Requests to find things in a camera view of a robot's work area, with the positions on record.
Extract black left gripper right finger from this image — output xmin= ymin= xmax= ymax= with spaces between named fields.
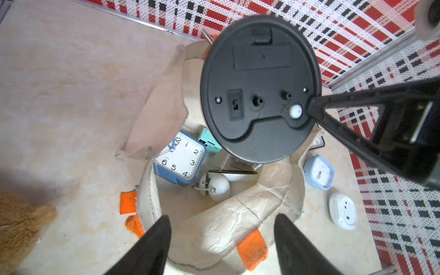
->
xmin=274 ymin=214 xmax=341 ymax=275

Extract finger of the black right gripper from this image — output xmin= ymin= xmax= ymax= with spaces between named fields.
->
xmin=305 ymin=77 xmax=440 ymax=189

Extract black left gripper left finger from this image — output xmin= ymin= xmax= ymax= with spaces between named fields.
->
xmin=106 ymin=215 xmax=172 ymax=275

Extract beige canvas bag orange handles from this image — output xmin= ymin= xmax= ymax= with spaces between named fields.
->
xmin=119 ymin=41 xmax=312 ymax=275

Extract white oval clock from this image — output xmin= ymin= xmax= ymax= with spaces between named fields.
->
xmin=329 ymin=192 xmax=358 ymax=231

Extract teal small clock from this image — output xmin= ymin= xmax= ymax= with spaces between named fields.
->
xmin=198 ymin=128 xmax=222 ymax=155

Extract black and white round clock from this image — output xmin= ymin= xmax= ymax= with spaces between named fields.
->
xmin=200 ymin=15 xmax=322 ymax=164

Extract black rectangular alarm clock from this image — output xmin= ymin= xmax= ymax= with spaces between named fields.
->
xmin=309 ymin=136 xmax=325 ymax=150

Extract white twin-bell small clock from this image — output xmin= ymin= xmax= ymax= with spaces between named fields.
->
xmin=191 ymin=173 xmax=231 ymax=203

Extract dark blue square alarm clock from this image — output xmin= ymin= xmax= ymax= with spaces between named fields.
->
xmin=153 ymin=131 xmax=207 ymax=186

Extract brown teddy bear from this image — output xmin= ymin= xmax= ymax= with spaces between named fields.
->
xmin=1 ymin=191 xmax=57 ymax=275

